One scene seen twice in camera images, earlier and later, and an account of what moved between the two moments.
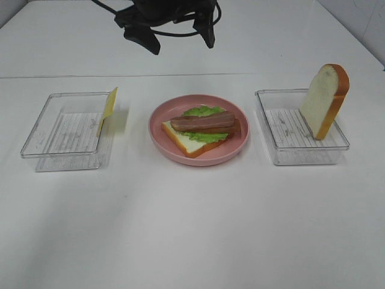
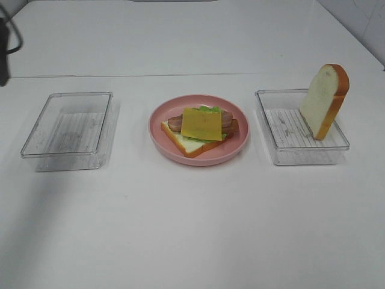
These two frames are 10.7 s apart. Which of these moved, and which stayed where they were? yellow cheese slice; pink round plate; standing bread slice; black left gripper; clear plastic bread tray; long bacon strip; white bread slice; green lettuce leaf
Moved: yellow cheese slice; black left gripper; long bacon strip
Stayed: pink round plate; white bread slice; green lettuce leaf; standing bread slice; clear plastic bread tray
